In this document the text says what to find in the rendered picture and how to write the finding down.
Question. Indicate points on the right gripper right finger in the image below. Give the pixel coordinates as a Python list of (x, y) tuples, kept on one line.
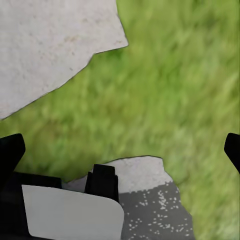
[(232, 149)]

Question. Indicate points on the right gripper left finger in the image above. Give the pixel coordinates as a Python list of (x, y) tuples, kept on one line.
[(12, 148)]

